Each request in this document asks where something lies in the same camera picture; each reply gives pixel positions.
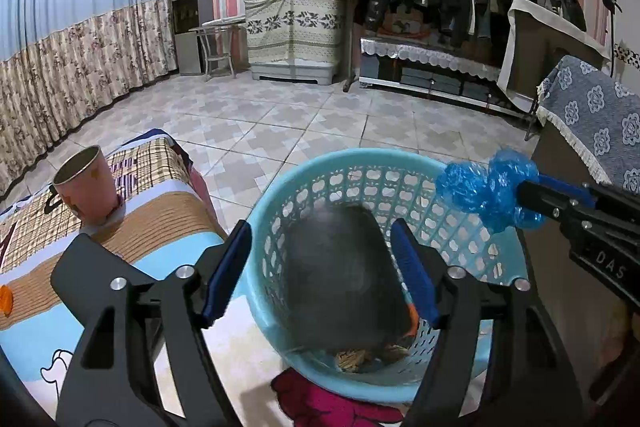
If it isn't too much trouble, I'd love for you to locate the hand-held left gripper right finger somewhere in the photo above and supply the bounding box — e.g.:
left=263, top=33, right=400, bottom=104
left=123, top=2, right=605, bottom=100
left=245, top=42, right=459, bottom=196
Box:
left=390, top=218, right=583, bottom=427

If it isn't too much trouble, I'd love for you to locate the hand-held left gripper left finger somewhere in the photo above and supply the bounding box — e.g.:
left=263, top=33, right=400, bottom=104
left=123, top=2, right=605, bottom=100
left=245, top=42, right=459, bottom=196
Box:
left=50, top=219, right=253, bottom=427

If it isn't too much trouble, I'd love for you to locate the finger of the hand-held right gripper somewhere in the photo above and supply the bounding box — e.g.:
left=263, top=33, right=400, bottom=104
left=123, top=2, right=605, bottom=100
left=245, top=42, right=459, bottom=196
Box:
left=537, top=173, right=597, bottom=208
left=516, top=181, right=571, bottom=222

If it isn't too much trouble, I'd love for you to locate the blue plastic wrap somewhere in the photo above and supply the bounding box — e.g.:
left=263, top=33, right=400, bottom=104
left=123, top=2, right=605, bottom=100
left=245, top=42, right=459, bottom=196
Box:
left=435, top=148, right=546, bottom=234

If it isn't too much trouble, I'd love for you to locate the dark grey knitted garment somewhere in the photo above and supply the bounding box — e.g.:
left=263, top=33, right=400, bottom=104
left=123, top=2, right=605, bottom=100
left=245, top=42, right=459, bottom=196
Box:
left=282, top=205, right=416, bottom=355

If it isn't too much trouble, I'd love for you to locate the tan cloth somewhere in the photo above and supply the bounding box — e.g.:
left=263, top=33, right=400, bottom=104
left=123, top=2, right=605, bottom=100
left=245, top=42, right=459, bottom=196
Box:
left=332, top=342, right=408, bottom=373

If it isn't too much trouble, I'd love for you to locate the light blue plastic basket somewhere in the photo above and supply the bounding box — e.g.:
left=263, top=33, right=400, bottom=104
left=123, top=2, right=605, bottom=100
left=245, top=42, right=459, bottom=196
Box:
left=244, top=148, right=526, bottom=404

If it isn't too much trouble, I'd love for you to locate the blue floral cloth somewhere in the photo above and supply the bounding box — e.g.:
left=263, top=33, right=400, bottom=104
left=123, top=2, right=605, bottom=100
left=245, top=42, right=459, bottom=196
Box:
left=535, top=55, right=640, bottom=195

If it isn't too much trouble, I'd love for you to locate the cartoon blanket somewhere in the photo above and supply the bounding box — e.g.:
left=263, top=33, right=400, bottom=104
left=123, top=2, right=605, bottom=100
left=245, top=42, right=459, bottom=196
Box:
left=0, top=187, right=406, bottom=427

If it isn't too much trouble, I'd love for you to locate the pink cup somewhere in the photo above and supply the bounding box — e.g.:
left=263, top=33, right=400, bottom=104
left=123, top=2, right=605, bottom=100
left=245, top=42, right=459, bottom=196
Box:
left=51, top=146, right=126, bottom=225

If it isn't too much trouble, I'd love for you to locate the low shelf with lace cloth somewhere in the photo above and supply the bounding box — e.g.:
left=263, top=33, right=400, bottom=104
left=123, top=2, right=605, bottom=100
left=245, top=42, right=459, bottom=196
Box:
left=357, top=34, right=506, bottom=105

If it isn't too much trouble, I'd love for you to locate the grey water dispenser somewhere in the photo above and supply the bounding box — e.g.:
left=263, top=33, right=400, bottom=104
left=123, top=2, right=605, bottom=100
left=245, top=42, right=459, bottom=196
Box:
left=171, top=0, right=215, bottom=76

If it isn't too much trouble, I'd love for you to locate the small folding table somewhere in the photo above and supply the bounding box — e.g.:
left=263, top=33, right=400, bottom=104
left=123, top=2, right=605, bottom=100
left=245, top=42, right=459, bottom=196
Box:
left=189, top=14, right=247, bottom=81

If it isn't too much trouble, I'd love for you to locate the chest with floral cover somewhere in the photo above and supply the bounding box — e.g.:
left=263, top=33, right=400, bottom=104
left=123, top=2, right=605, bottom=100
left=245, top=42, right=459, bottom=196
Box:
left=242, top=0, right=346, bottom=86

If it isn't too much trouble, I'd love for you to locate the blue and floral curtain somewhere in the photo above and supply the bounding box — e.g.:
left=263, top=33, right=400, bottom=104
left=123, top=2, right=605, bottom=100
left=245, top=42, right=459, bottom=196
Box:
left=0, top=0, right=182, bottom=195

